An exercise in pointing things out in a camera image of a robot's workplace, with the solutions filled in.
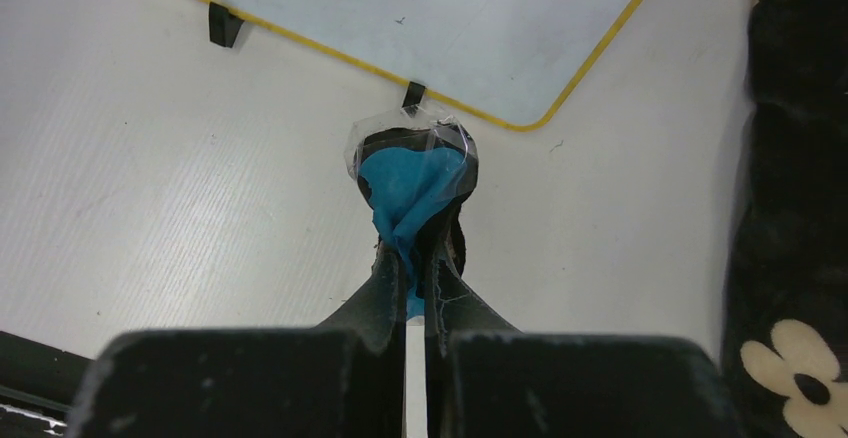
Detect black floral plush blanket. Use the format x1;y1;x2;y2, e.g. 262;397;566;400
720;0;847;437

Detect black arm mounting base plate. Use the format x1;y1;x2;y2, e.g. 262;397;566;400
1;332;91;438

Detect yellow framed whiteboard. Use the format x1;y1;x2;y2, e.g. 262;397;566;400
198;0;643;131

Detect black left whiteboard foot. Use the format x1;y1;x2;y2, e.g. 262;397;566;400
208;2;244;48

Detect black whiteboard foot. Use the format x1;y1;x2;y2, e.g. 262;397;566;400
401;81;427;117
208;2;244;48

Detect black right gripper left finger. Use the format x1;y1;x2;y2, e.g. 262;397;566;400
67;245;406;437

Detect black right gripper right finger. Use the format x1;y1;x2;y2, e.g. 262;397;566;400
422;220;742;437

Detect blue eraser cloth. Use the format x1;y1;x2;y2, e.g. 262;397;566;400
344;105;479;321

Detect black right whiteboard foot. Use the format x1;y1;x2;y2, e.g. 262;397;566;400
401;81;427;117

